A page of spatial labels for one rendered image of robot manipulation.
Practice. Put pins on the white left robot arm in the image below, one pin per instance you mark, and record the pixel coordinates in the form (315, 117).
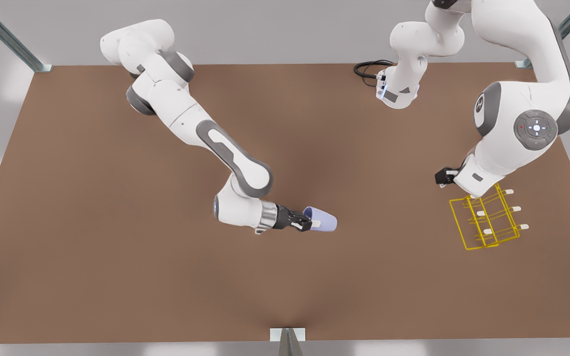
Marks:
(512, 99)

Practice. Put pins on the silver frame post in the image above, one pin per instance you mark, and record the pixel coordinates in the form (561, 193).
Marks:
(8, 35)
(288, 341)
(562, 29)

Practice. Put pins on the light blue cup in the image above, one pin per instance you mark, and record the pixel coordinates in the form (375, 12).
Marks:
(322, 220)

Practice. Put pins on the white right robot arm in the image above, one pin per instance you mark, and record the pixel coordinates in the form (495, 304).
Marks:
(181, 110)

